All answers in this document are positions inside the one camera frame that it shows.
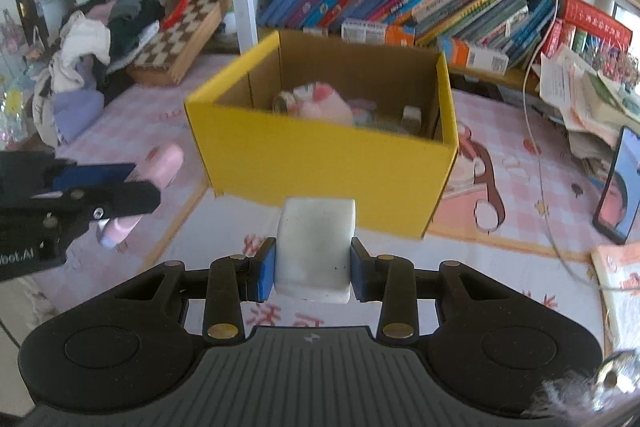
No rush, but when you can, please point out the pink plush toy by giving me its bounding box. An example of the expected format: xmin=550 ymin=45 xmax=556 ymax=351
xmin=295 ymin=98 xmax=357 ymax=126

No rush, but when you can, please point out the orange and white carton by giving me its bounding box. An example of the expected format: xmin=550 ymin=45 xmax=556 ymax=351
xmin=341 ymin=18 xmax=417 ymax=46
xmin=444 ymin=36 xmax=510 ymax=75

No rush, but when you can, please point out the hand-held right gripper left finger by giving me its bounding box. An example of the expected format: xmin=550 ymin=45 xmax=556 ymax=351
xmin=100 ymin=238 xmax=277 ymax=344

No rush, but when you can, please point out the black smartphone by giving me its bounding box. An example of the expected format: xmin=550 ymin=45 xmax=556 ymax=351
xmin=592 ymin=125 xmax=640 ymax=245

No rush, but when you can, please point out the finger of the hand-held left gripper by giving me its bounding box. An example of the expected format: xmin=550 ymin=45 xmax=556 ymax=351
xmin=60 ymin=181 xmax=162 ymax=238
xmin=50 ymin=163 xmax=137 ymax=192

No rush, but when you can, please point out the yellow cardboard box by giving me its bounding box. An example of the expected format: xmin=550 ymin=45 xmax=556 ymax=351
xmin=183 ymin=29 xmax=459 ymax=240

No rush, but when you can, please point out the pile of clothes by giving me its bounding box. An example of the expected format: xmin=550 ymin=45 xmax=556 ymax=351
xmin=30 ymin=0 xmax=166 ymax=148

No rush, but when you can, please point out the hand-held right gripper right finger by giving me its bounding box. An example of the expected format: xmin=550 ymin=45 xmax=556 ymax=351
xmin=351 ymin=238 xmax=526 ymax=344

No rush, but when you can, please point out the grey fluffy fabric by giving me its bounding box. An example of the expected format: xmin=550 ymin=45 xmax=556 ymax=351
xmin=532 ymin=372 xmax=608 ymax=415

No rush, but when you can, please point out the wooden chessboard box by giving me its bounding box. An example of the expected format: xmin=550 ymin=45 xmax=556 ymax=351
xmin=127 ymin=0 xmax=233 ymax=86

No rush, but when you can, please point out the pile of papers and books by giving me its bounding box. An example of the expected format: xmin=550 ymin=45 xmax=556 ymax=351
xmin=539 ymin=44 xmax=640 ymax=172

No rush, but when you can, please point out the pink cylindrical bottle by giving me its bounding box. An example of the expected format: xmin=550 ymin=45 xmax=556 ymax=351
xmin=95 ymin=143 xmax=185 ymax=250

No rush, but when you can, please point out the large red box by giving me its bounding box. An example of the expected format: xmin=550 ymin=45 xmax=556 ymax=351
xmin=560 ymin=0 xmax=633 ymax=52

